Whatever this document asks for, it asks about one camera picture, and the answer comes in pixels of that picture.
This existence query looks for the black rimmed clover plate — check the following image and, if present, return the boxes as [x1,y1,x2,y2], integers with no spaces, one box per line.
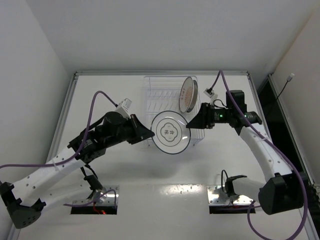
[150,110,191,155]

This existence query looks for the orange sunburst plate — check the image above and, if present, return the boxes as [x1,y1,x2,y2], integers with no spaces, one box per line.
[179,76,194,113]

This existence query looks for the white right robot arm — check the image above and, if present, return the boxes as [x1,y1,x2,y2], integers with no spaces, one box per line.
[186,90,307,215]

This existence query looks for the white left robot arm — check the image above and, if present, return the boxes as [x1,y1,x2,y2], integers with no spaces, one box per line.
[0,111,155,229]

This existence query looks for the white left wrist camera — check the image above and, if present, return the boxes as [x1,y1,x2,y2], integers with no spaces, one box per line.
[115,98,132,119]

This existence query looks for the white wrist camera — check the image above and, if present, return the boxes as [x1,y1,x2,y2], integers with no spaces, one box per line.
[203,88,218,105]
[115,98,132,119]

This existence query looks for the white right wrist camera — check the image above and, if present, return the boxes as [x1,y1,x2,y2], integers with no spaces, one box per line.
[203,88,218,105]

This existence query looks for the clear wire dish rack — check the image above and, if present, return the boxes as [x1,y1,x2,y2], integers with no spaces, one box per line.
[143,75,205,148]

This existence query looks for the black wall cable with plug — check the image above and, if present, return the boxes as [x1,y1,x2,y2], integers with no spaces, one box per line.
[276,72,295,100]

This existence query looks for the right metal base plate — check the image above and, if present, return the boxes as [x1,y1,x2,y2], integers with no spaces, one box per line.
[207,185,253,207]

